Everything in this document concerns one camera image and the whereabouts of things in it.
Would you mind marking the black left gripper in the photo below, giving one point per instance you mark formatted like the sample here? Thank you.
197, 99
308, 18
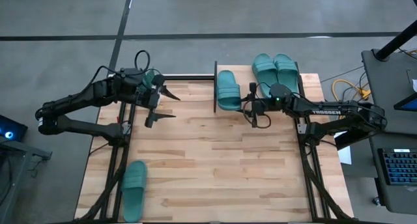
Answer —
148, 97

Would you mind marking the teal rubber slide sandal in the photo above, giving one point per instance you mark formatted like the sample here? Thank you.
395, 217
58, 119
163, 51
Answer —
264, 71
286, 71
133, 191
228, 87

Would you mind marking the white paper sheet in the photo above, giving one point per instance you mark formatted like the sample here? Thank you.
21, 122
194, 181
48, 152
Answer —
345, 155

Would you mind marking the grey metal stand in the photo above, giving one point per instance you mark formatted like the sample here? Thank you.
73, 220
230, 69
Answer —
26, 149

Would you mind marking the black desk pole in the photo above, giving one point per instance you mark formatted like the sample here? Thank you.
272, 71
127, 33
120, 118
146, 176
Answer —
394, 41

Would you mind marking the black aluminium rig frame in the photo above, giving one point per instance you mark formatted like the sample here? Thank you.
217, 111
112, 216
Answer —
182, 77

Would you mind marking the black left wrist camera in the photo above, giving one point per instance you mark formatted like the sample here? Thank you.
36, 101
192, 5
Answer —
158, 80

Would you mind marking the black monitor with blue screen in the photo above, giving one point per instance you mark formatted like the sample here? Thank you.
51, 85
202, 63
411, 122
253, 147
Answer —
408, 104

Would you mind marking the wooden shelf with black legs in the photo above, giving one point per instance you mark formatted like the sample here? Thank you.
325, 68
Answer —
247, 77

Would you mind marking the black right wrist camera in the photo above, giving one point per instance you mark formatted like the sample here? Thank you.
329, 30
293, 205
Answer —
253, 89

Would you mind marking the black computer with blue light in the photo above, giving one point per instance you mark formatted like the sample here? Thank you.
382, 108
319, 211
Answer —
13, 128

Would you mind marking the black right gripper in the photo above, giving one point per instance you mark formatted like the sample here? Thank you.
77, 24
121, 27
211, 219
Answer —
260, 107

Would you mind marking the grey keyboard shelf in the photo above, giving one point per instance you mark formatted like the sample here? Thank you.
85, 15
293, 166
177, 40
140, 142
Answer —
378, 198

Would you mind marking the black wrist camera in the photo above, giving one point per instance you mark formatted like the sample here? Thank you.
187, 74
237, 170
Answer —
253, 89
158, 80

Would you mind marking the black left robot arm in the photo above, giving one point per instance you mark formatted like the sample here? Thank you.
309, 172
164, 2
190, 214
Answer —
78, 98

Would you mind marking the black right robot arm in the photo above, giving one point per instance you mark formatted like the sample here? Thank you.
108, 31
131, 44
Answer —
325, 111

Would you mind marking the black backlit keyboard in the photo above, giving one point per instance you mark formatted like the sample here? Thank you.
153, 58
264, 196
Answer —
399, 167

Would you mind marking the grey workstation desk top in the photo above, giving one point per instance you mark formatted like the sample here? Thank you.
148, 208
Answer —
384, 87

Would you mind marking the snake plant in white pot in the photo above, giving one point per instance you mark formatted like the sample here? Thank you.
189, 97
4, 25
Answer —
149, 79

